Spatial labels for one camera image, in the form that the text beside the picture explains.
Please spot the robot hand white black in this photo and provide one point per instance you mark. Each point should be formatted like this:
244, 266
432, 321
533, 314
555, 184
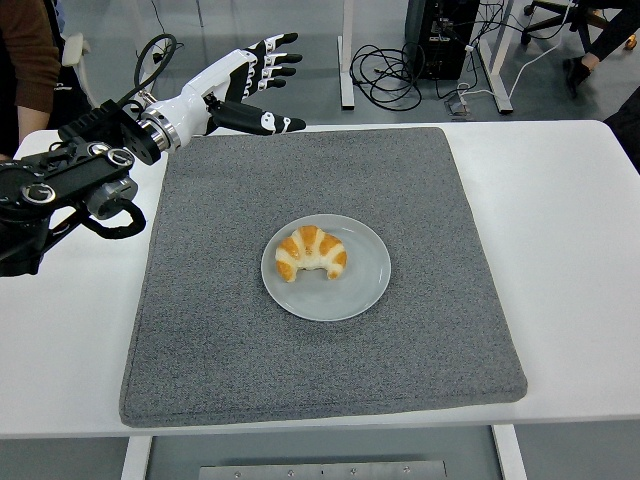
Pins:
205, 95

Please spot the croissant bread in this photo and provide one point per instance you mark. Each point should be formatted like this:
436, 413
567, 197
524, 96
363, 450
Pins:
310, 250

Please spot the round grey plate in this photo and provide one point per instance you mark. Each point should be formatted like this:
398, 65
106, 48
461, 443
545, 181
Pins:
340, 300

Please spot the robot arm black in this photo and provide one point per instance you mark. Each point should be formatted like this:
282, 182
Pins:
75, 170

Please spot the person's left forearm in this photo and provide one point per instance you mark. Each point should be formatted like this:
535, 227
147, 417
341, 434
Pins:
32, 120

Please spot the floor socket plate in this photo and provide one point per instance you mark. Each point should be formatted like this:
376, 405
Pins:
459, 109

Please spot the grey metal plate with screws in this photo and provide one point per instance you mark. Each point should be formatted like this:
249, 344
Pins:
320, 471

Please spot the person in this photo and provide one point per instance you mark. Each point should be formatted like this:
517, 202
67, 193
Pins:
30, 60

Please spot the black computer tower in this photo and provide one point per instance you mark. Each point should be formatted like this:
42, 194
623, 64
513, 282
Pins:
440, 40

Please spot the grey felt mat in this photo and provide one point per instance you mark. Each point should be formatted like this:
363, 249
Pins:
325, 360

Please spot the black office chair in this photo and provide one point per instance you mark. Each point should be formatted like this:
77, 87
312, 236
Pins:
550, 22

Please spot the white table leg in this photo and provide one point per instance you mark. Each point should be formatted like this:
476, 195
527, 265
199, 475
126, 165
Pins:
136, 460
510, 455

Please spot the seated person's legs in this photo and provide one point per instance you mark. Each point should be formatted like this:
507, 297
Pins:
577, 70

